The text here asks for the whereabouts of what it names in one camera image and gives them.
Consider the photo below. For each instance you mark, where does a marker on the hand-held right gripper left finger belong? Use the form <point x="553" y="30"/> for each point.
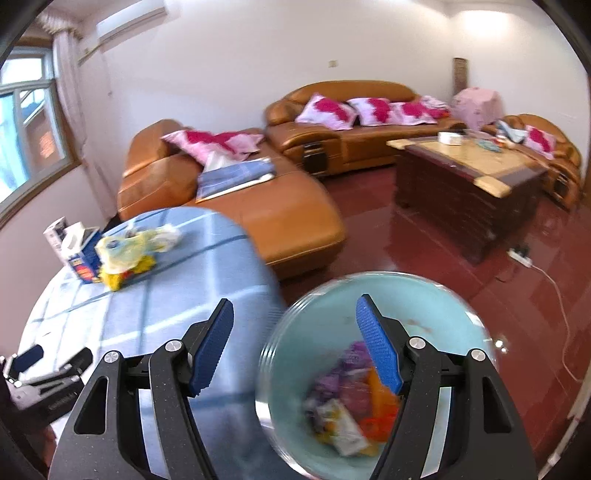
<point x="212" y="350"/>

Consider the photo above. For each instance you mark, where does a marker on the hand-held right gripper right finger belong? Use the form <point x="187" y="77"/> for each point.
<point x="381" y="350"/>

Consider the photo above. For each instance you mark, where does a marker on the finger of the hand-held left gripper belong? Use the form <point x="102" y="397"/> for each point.
<point x="27" y="359"/>
<point x="74" y="362"/>

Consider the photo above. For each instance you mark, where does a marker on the purple wrapper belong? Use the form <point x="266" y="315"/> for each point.
<point x="351" y="369"/>

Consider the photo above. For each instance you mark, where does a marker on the light blue trash bin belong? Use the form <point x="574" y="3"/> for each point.
<point x="323" y="314"/>

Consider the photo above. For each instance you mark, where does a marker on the white yellow snack packet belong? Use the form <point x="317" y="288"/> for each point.
<point x="344" y="422"/>

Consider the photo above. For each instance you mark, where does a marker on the blue checked tablecloth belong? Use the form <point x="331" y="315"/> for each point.
<point x="161" y="304"/>

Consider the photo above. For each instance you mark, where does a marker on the yellow plastic bag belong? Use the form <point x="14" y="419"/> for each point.
<point x="122" y="251"/>

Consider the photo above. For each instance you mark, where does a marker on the white crumpled plastic bag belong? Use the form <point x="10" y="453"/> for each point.
<point x="164" y="235"/>

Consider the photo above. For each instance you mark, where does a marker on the white open carton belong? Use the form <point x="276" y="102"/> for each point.
<point x="57" y="233"/>

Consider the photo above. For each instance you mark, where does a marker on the brown leather chaise sofa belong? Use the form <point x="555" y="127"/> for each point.
<point x="286" y="221"/>

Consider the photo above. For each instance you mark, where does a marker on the white power strip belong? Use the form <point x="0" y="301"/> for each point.
<point x="519" y="256"/>

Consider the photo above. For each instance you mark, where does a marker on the dark wooden coffee table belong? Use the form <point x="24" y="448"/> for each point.
<point x="461" y="198"/>

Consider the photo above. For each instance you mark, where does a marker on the blue checked folded sheet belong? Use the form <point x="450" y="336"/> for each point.
<point x="235" y="177"/>

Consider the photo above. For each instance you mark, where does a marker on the white folded cloth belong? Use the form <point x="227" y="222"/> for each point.
<point x="217" y="161"/>

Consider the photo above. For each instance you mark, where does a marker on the large pink floral pillow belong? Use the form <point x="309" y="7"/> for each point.
<point x="212" y="143"/>

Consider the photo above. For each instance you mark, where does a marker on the long brown leather sofa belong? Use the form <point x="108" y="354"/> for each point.
<point x="360" y="143"/>

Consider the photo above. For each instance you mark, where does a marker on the white tissue box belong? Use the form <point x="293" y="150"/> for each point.
<point x="450" y="137"/>

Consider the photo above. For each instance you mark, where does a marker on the window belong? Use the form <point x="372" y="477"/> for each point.
<point x="27" y="129"/>

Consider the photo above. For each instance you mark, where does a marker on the plate of wrapped candy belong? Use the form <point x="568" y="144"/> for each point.
<point x="489" y="146"/>

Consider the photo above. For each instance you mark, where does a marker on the pink folded clothes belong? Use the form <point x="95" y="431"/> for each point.
<point x="436" y="106"/>

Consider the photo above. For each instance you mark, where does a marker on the blue white cloth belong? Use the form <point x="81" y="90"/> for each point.
<point x="510" y="131"/>

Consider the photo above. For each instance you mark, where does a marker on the pink cloth covered appliance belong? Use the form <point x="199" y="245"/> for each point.
<point x="478" y="108"/>

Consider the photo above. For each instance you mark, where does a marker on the brown leather armchair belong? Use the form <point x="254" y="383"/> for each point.
<point x="568" y="161"/>

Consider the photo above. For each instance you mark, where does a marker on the pale curtain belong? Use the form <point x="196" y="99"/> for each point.
<point x="69" y="92"/>

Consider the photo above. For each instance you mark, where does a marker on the rolled bamboo mat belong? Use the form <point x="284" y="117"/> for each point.
<point x="459" y="74"/>

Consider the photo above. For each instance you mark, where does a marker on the white air conditioner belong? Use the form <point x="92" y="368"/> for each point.
<point x="131" y="21"/>

